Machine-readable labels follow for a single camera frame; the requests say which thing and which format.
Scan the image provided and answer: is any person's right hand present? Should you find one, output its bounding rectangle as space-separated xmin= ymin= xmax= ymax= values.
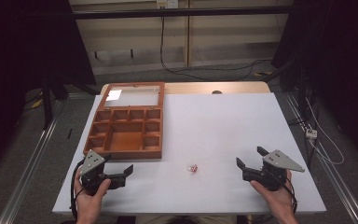
xmin=249 ymin=169 xmax=296 ymax=218

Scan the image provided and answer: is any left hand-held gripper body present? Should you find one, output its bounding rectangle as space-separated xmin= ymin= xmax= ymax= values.
xmin=79 ymin=149 xmax=127 ymax=197

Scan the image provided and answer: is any person's left hand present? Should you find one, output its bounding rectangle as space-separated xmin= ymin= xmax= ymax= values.
xmin=73 ymin=169 xmax=112 ymax=220

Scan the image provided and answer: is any white wall outlet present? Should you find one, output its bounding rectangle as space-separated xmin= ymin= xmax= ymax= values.
xmin=156 ymin=0 xmax=180 ymax=9

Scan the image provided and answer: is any white table mat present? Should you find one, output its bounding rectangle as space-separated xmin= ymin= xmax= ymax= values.
xmin=52 ymin=91 xmax=327 ymax=216

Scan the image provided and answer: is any white cable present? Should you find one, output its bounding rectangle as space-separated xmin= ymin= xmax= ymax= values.
xmin=304 ymin=96 xmax=346 ymax=166

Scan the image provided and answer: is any wooden compartment box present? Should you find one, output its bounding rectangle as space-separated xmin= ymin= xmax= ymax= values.
xmin=82 ymin=81 xmax=166 ymax=161

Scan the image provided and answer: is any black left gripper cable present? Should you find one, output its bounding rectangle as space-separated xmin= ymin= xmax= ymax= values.
xmin=70 ymin=159 xmax=86 ymax=220

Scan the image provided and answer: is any metal floor rail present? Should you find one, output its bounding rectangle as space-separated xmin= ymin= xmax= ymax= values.
xmin=283 ymin=92 xmax=358 ymax=224
xmin=0 ymin=92 xmax=98 ymax=224

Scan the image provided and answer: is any white power strip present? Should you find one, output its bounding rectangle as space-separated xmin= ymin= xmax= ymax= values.
xmin=305 ymin=128 xmax=319 ymax=140

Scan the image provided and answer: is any white paper slip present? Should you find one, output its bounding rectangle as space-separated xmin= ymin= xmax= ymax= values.
xmin=105 ymin=89 xmax=123 ymax=102

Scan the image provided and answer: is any black horizontal bar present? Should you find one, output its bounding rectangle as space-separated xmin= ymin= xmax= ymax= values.
xmin=72 ymin=5 xmax=293 ymax=21

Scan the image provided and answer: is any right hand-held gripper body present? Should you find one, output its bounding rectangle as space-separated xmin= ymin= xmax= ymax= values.
xmin=241 ymin=149 xmax=306 ymax=192

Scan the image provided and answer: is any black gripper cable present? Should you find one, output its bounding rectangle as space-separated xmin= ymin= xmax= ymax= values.
xmin=70 ymin=159 xmax=86 ymax=220
xmin=279 ymin=177 xmax=298 ymax=216

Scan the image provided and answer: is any black floor cable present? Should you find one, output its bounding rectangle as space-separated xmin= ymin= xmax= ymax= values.
xmin=158 ymin=17 xmax=273 ymax=82

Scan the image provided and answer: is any black curtain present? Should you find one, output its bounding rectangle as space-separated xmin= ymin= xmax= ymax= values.
xmin=0 ymin=0 xmax=97 ymax=180
xmin=271 ymin=0 xmax=358 ymax=169

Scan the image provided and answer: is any black metal stand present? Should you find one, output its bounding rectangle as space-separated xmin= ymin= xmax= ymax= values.
xmin=40 ymin=73 xmax=70 ymax=131

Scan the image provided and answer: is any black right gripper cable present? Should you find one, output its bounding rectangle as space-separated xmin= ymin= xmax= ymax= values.
xmin=279 ymin=177 xmax=298 ymax=216

